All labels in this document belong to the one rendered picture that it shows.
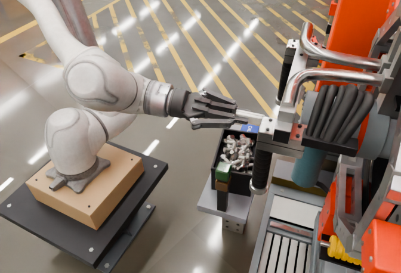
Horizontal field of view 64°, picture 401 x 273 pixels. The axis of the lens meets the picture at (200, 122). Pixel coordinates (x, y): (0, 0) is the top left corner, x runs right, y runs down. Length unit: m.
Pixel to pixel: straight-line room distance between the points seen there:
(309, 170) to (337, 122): 0.51
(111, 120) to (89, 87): 0.62
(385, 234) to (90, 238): 0.97
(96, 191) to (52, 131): 0.28
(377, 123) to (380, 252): 0.29
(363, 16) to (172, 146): 1.22
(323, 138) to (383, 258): 0.20
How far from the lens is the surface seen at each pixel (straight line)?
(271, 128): 0.63
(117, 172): 1.32
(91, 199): 1.26
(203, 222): 1.59
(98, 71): 0.64
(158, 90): 0.80
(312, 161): 1.04
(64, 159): 1.21
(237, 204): 1.11
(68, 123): 1.15
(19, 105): 2.57
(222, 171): 0.92
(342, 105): 0.58
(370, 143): 0.78
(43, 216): 1.41
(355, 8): 1.13
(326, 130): 0.58
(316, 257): 1.41
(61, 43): 0.75
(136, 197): 1.34
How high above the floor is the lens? 1.37
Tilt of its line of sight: 42 degrees down
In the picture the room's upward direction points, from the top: 2 degrees counter-clockwise
